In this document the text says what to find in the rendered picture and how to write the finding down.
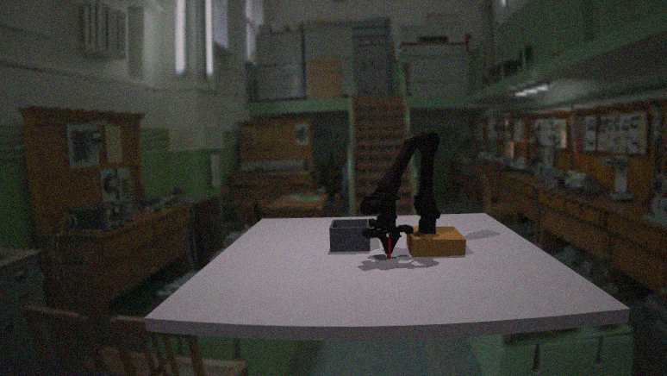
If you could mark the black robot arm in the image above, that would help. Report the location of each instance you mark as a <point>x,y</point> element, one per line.
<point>425,202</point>

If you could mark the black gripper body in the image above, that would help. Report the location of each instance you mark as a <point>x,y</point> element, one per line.
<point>388,225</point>

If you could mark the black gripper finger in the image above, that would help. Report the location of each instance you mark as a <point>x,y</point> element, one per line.
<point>385,243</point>
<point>394,239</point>

